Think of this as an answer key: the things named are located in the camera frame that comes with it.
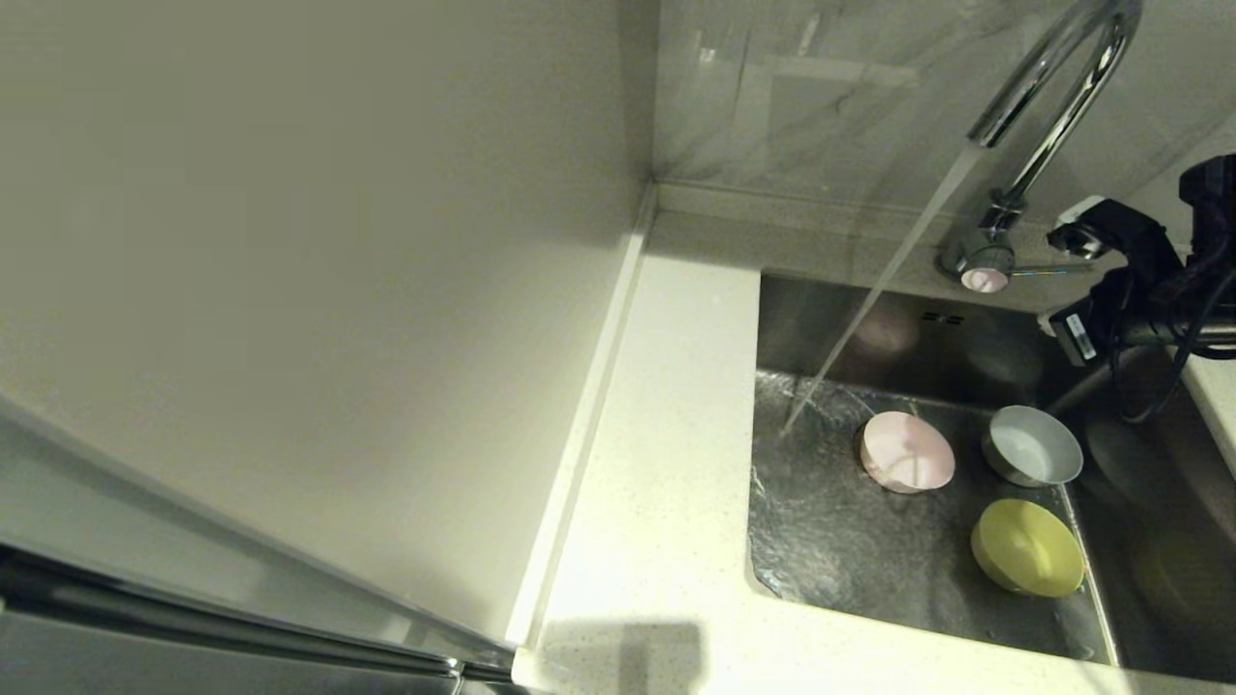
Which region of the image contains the grey-blue plastic bowl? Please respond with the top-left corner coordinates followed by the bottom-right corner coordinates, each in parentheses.
top-left (982, 404), bottom-right (1084, 488)

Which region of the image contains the pink plastic bowl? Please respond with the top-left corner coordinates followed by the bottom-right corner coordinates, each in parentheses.
top-left (859, 410), bottom-right (957, 495)

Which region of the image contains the yellow plastic bowl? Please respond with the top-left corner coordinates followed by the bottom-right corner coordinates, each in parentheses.
top-left (970, 497), bottom-right (1087, 598)

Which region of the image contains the stainless steel sink basin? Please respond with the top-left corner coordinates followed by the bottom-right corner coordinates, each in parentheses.
top-left (744, 270), bottom-right (1236, 684)

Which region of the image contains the chrome gooseneck faucet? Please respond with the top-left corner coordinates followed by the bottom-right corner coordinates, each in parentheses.
top-left (939, 0), bottom-right (1145, 294)

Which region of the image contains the white tall cabinet side panel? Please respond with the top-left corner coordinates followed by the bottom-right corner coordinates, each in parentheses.
top-left (0, 0), bottom-right (660, 646)

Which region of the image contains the dark metal door trim bar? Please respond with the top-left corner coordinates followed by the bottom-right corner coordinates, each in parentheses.
top-left (0, 545), bottom-right (518, 684)

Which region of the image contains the grey appliance door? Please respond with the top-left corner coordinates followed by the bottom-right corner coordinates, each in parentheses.
top-left (0, 391), bottom-right (518, 672)

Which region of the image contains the glossy grey door panel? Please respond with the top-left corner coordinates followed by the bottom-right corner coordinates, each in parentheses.
top-left (0, 613), bottom-right (455, 695)

